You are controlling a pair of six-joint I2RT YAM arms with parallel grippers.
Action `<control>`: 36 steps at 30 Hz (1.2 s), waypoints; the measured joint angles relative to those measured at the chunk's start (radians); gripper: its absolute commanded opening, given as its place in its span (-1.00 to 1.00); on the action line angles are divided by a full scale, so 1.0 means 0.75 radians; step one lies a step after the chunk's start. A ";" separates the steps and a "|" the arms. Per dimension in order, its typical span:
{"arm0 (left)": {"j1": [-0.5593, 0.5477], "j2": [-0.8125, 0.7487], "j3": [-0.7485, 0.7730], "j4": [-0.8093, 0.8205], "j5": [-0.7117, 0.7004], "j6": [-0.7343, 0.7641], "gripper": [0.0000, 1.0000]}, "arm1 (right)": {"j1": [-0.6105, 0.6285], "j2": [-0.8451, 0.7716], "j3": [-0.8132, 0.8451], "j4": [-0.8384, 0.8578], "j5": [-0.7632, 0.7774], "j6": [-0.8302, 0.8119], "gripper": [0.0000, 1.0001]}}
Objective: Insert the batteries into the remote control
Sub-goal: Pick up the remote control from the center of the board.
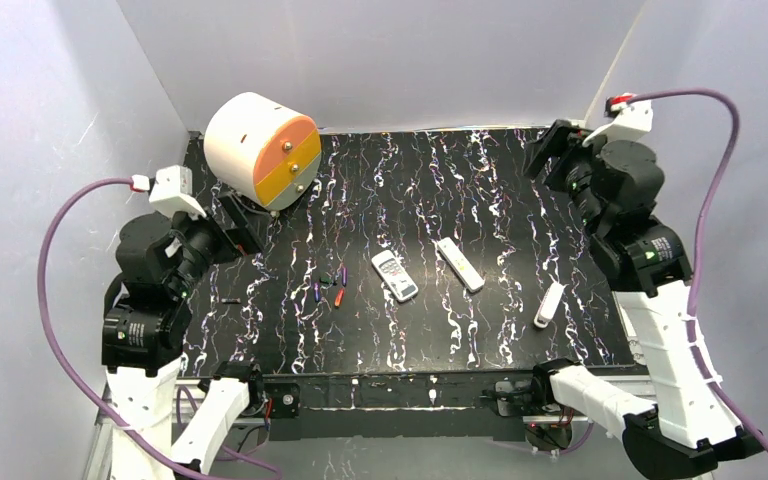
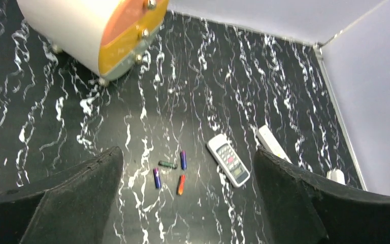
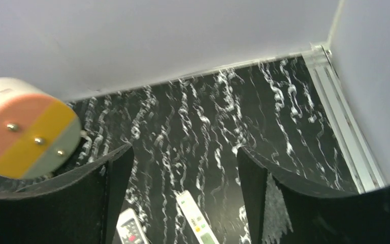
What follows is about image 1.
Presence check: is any purple cable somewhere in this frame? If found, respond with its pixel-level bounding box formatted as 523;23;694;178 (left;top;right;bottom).
625;87;768;480
36;176;284;480

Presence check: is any orange battery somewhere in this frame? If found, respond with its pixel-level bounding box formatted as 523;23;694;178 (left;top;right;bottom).
334;288;345;308

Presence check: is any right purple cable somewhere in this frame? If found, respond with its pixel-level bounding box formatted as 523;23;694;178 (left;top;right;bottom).
625;87;768;480

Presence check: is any white remote with buttons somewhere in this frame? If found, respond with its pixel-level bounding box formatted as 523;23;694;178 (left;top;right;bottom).
371;250;419;303

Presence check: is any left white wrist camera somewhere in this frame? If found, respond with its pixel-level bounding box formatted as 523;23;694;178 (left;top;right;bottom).
149;165;207;219

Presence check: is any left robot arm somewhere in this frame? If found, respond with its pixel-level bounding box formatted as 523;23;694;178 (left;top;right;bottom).
101;193;267;479

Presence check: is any round three-colour drawer box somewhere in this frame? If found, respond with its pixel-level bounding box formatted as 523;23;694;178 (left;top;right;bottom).
203;92;322;212

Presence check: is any long white remote control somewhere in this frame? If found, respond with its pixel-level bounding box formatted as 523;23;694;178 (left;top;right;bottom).
435;237;485;293

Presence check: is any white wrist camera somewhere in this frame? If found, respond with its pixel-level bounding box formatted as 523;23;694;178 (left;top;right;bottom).
149;165;207;219
582;93;654;147

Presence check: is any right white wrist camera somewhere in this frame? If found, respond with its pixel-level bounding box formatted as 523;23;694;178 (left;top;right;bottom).
582;93;654;147

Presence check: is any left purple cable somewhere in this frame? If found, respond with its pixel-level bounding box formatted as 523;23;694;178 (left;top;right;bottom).
36;176;284;480

